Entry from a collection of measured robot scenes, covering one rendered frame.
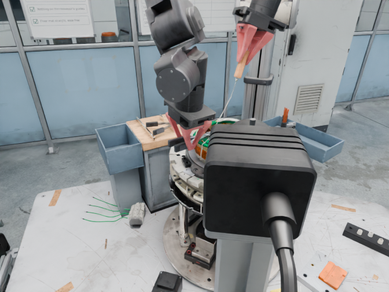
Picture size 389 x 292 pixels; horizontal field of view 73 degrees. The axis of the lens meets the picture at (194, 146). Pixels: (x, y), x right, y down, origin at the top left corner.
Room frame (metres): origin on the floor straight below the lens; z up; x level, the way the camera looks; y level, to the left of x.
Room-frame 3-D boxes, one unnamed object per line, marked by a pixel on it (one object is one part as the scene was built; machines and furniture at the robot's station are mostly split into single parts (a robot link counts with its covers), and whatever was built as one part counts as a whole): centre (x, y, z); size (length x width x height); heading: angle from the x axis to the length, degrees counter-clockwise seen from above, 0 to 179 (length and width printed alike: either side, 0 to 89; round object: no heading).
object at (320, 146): (0.79, -0.35, 0.92); 0.25 x 0.11 x 0.28; 37
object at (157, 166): (0.82, 0.11, 0.91); 0.19 x 0.19 x 0.26; 28
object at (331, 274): (0.45, -0.37, 0.80); 0.07 x 0.05 x 0.01; 132
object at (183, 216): (0.57, 0.03, 0.91); 0.02 x 0.02 x 0.21
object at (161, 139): (0.82, 0.11, 1.05); 0.20 x 0.19 x 0.02; 118
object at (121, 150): (0.75, 0.25, 0.92); 0.17 x 0.11 x 0.28; 28
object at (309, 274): (0.45, -0.35, 0.79); 0.12 x 0.09 x 0.02; 132
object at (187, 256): (0.50, -0.02, 0.81); 0.08 x 0.05 x 0.02; 61
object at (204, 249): (0.50, -0.03, 0.85); 0.06 x 0.04 x 0.05; 61
